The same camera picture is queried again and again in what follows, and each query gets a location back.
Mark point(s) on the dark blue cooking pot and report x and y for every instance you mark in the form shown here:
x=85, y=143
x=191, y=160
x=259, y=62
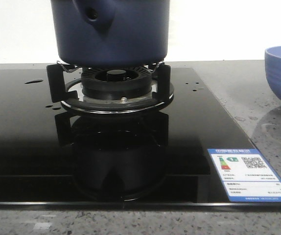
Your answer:
x=111, y=33

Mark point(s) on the black pot support grate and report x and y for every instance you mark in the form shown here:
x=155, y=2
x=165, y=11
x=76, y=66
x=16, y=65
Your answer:
x=71, y=97

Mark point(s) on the black round gas burner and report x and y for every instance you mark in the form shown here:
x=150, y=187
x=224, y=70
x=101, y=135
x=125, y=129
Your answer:
x=113, y=84

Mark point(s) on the black glass gas stove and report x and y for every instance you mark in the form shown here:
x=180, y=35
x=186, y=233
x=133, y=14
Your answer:
x=50, y=158

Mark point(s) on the blue white energy label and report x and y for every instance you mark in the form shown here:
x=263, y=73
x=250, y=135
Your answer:
x=246, y=175

